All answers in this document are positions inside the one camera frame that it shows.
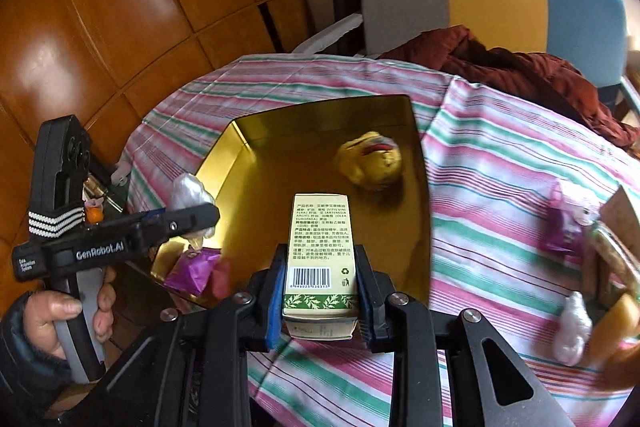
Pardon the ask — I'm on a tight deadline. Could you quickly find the white strap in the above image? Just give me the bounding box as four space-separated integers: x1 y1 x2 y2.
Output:
292 13 363 55

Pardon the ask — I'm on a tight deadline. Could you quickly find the white plastic packet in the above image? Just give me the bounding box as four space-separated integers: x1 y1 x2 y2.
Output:
552 292 593 365

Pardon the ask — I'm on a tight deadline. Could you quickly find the smooth yellow sponge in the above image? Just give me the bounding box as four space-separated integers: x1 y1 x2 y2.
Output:
582 292 640 368

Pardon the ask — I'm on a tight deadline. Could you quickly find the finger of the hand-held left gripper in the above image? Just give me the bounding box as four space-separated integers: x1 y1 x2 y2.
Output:
140 203 221 240

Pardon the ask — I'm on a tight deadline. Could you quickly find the purple snack packet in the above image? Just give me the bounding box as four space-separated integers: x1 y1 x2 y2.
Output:
542 181 601 254
164 247 231 297

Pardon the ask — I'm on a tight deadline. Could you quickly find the small orange figurine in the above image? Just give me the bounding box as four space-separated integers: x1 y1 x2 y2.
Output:
85 199 107 227

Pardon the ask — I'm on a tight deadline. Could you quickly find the striped bed sheet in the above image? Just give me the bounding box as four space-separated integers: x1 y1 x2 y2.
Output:
122 54 640 427

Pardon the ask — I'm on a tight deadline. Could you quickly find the yellow plush toy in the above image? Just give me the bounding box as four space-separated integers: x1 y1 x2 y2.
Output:
336 131 403 190

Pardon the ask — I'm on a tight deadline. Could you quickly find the cream and green carton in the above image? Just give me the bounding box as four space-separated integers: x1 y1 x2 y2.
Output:
281 193 361 342

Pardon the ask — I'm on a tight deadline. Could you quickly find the gold tin box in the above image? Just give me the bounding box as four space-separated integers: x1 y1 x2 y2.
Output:
150 94 433 313

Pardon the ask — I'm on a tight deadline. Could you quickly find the clear biscuit pack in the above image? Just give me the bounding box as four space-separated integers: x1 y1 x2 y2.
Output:
582 227 640 308

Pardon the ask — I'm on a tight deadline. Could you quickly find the person's left hand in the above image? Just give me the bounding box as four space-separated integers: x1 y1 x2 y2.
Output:
25 266 118 358

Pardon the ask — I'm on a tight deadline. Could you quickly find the white plastic bag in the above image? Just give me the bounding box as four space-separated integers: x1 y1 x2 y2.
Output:
170 173 217 250

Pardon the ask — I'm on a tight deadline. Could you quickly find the wooden wardrobe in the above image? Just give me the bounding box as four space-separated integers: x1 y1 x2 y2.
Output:
0 0 316 308

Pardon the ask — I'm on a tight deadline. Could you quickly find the person's left forearm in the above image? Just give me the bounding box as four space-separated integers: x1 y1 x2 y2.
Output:
0 292 73 425

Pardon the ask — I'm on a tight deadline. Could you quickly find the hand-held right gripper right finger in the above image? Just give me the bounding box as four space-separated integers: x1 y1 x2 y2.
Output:
352 244 566 427

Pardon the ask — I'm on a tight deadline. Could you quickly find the dark red jacket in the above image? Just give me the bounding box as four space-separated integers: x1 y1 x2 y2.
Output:
377 25 636 152

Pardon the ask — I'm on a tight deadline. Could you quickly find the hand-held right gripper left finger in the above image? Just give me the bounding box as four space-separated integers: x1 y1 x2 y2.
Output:
65 244 291 427

